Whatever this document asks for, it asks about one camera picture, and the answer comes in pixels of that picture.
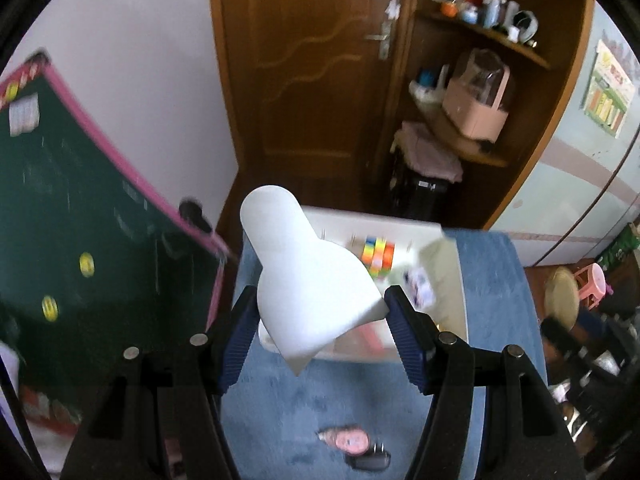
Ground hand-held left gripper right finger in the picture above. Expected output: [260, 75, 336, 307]
[384, 285, 586, 480]

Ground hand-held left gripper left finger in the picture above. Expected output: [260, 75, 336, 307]
[60, 285, 261, 480]

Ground white printed card packet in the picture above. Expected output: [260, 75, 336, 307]
[400, 265, 433, 308]

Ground white storage box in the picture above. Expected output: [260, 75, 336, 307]
[242, 205, 470, 363]

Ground white bowling-pin shaped block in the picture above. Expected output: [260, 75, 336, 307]
[239, 185, 388, 377]

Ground colourful puzzle cube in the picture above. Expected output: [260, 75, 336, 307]
[362, 236, 396, 281]

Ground blue fleece table mat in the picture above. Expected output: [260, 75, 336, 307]
[220, 232, 548, 480]

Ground pink toy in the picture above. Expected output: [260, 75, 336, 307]
[317, 425, 371, 455]

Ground black car key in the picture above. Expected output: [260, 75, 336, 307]
[345, 442, 392, 472]

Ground black chalkboard knob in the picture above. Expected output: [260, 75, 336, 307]
[179, 200, 213, 235]

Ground black bin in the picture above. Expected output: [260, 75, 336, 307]
[389, 150, 451, 221]

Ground beige round stool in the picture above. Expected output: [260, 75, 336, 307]
[544, 266, 581, 331]

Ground pink cloth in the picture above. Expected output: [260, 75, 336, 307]
[392, 121, 463, 183]

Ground pink plastic stool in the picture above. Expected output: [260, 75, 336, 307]
[572, 262, 608, 311]

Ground light blue wardrobe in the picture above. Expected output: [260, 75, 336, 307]
[487, 0, 640, 268]

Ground green bag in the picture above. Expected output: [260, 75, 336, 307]
[597, 222, 640, 273]

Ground pink organizer with clear lid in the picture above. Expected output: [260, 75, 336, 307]
[442, 49, 517, 142]

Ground brown wooden corner shelf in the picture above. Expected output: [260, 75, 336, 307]
[365, 0, 593, 231]

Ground blue and white bottles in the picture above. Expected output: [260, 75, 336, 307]
[409, 65, 451, 106]

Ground brown wooden door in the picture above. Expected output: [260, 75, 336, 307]
[209, 0, 416, 181]

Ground white paper sticker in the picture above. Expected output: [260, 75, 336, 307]
[9, 94, 41, 136]

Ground row of small shelf bottles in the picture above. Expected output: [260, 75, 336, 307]
[432, 0, 540, 47]

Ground green chalkboard with pink frame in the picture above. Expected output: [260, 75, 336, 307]
[0, 52, 231, 436]

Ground silver door handle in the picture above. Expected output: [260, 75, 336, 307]
[365, 21, 392, 61]

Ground wall poster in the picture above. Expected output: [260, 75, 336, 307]
[581, 40, 637, 138]

